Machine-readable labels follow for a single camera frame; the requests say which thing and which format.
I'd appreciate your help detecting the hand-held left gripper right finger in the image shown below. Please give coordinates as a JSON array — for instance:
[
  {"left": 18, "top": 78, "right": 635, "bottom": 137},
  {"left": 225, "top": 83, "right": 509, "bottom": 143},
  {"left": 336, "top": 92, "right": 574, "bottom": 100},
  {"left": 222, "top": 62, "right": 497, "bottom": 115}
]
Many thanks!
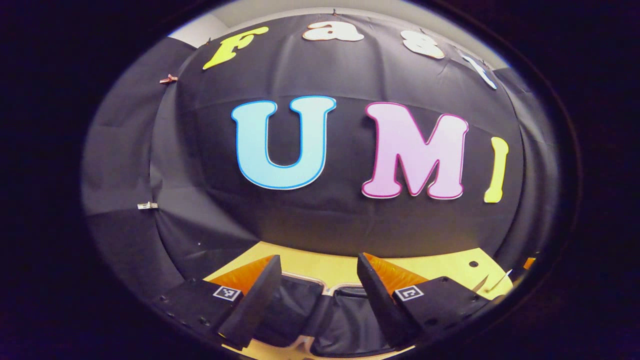
[{"left": 356, "top": 252, "right": 492, "bottom": 350}]

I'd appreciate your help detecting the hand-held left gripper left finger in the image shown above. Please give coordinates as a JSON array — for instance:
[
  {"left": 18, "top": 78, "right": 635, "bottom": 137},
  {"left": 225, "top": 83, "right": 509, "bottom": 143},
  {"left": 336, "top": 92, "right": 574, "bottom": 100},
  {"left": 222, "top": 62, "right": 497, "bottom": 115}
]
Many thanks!
[{"left": 151, "top": 254, "right": 283, "bottom": 352}]

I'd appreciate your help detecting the pink suitcase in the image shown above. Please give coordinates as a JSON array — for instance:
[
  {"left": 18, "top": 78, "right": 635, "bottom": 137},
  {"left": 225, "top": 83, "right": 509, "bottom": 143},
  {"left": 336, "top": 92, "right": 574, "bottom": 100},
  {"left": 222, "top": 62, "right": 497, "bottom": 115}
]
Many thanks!
[{"left": 250, "top": 270, "right": 401, "bottom": 358}]

